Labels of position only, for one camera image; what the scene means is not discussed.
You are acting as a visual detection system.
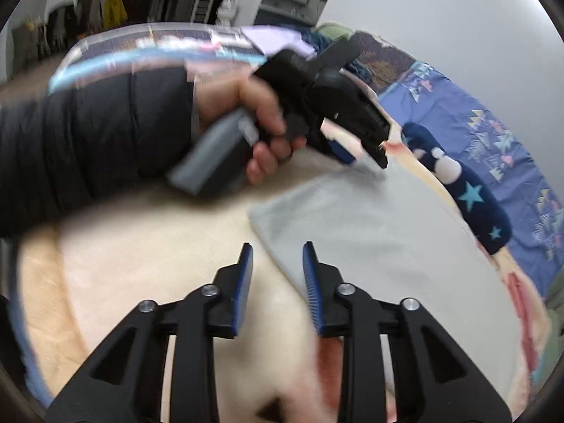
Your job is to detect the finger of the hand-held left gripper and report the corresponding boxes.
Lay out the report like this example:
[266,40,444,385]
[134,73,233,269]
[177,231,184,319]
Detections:
[323,136,357,167]
[324,114,391,169]

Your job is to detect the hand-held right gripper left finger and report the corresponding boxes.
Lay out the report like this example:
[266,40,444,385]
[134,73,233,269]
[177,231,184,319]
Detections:
[44,242,254,423]

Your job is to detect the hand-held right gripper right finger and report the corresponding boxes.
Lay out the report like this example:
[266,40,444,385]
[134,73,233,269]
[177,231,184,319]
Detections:
[302,241,514,423]

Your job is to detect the beige t-shirt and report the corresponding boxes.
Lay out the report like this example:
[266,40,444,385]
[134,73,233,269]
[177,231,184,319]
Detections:
[248,163,529,406]

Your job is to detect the person's left hand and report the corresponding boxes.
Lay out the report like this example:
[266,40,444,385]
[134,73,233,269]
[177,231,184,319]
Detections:
[196,73,307,186]

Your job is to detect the dark teal blanket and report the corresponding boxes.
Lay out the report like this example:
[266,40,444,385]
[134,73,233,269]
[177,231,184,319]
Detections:
[304,29,375,84]

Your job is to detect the green pillow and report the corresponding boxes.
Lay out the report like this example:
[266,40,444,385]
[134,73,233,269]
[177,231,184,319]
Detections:
[317,22,353,38]

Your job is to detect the lavender cloth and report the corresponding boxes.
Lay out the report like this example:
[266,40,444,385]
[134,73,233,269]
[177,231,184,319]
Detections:
[240,25,318,58]

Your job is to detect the dark floral pillow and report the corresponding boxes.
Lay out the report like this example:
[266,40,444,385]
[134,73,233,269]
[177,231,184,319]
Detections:
[352,31,417,95]

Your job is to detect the navy star fleece blanket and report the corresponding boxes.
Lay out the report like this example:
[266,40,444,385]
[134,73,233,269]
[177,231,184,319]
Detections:
[401,122,514,256]

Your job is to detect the peach plush blanket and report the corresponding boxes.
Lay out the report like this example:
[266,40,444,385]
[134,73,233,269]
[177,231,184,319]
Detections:
[9,22,551,423]

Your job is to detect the white figurine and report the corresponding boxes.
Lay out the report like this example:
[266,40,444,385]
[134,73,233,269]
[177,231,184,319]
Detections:
[216,0,239,27]

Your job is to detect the white shelf unit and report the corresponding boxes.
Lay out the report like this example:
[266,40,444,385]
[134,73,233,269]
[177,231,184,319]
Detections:
[191,0,216,23]

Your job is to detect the blue tree print pillow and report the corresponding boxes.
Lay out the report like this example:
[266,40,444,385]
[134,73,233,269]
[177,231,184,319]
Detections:
[379,59,564,296]

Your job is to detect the yellow garment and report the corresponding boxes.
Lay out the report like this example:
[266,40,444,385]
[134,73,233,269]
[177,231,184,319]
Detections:
[106,0,128,25]

